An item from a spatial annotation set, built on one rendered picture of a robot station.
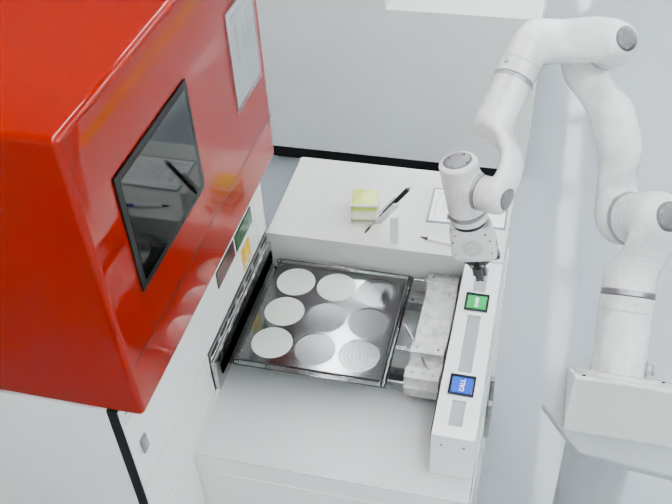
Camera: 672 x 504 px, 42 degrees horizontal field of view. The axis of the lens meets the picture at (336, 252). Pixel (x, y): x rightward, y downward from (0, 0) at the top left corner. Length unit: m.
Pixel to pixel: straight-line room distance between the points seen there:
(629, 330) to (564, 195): 2.07
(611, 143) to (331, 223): 0.76
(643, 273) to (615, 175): 0.23
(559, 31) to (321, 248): 0.82
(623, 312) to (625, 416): 0.23
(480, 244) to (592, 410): 0.44
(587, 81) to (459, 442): 0.86
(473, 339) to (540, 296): 1.51
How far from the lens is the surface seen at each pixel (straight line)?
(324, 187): 2.46
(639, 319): 2.04
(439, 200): 2.41
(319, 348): 2.11
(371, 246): 2.27
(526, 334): 3.39
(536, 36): 1.98
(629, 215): 2.02
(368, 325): 2.15
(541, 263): 3.68
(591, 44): 1.99
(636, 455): 2.08
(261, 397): 2.13
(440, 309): 2.22
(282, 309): 2.21
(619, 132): 2.04
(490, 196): 1.82
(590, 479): 2.27
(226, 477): 2.10
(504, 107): 1.92
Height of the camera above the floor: 2.47
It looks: 42 degrees down
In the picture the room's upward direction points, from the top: 4 degrees counter-clockwise
